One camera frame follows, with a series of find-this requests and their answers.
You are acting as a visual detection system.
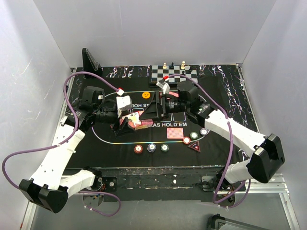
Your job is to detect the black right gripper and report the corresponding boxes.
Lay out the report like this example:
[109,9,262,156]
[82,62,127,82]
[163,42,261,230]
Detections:
[139,91,189,122]

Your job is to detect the red-backed playing card deck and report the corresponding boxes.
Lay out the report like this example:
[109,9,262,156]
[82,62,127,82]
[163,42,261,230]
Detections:
[134,111,154,130]

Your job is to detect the red playing card box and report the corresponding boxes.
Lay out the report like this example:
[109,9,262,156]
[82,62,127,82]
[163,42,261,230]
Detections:
[119,112,142,128]

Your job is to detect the yellow big blind button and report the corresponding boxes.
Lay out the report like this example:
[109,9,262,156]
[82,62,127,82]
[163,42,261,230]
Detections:
[142,92,151,99]

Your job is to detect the red poker chip stack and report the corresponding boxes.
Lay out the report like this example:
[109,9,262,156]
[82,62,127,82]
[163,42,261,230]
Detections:
[134,145,143,154]

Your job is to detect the dealt red-backed playing card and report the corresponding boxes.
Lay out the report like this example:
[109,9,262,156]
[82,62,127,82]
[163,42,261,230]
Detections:
[166,127,184,139]

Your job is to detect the blue poker chip stack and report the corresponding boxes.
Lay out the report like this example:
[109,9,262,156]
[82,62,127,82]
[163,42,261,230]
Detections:
[147,143,156,153]

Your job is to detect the green poker chip stack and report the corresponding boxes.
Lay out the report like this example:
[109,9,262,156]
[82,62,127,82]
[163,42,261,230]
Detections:
[161,144,169,152]

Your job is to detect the red chips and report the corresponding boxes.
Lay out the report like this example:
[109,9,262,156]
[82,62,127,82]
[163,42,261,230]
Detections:
[182,137,191,144]

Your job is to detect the green chips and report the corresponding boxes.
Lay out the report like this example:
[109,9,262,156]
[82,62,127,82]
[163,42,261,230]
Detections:
[190,132,198,139]

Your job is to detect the black triangular all-in marker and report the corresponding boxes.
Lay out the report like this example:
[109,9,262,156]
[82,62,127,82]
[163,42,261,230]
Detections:
[188,141,201,152]

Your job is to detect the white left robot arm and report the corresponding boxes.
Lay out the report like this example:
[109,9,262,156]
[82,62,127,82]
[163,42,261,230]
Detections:
[18,86,154,213]

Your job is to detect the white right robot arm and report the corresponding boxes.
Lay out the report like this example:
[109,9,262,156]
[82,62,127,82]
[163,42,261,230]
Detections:
[156,77,285,191]

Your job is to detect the black poker table mat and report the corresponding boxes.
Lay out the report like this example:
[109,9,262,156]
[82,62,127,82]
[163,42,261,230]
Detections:
[62,65,243,168]

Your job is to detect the black white chessboard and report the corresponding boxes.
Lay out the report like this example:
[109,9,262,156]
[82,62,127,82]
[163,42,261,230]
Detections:
[149,65,199,87]

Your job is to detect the white chess piece right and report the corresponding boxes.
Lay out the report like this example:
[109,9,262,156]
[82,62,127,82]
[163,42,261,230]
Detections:
[181,61,186,70]

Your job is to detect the black card dealer shoe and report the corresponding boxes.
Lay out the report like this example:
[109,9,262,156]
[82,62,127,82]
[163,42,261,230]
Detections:
[82,48,103,77]

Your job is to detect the black case corner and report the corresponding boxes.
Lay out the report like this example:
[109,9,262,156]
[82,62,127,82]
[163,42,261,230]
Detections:
[207,214,267,230]

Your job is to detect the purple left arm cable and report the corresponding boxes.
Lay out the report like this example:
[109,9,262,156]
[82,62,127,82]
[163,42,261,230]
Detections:
[1,70,125,217]

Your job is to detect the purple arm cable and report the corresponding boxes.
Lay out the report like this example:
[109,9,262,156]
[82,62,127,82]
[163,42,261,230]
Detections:
[163,73,252,209]
[1,70,125,217]

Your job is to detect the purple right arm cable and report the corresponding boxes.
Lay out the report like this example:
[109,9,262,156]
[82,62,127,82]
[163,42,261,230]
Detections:
[163,73,252,209]

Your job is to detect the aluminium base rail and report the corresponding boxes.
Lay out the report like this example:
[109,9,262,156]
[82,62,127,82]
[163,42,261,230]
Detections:
[30,172,290,195]

